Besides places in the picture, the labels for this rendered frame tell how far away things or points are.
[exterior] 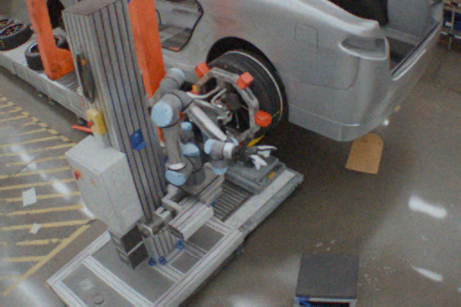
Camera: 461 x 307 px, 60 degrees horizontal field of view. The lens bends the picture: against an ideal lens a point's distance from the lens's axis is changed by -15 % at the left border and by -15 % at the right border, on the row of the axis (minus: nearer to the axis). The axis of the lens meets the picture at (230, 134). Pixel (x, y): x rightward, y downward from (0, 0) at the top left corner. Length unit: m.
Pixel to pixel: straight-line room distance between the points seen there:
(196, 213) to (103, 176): 0.64
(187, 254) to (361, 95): 1.58
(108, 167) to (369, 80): 1.63
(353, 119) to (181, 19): 2.53
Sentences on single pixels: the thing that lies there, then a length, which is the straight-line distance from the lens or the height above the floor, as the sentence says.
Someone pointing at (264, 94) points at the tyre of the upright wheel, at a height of 1.00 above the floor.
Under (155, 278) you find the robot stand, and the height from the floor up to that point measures 0.21.
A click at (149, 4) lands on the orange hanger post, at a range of 3.18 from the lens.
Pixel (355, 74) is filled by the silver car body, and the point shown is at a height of 1.30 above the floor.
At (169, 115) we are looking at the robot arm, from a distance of 2.32.
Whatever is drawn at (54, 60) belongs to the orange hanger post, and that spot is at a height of 0.75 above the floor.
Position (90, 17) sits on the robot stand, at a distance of 2.12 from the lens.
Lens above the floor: 2.69
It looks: 37 degrees down
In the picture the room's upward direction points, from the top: 6 degrees counter-clockwise
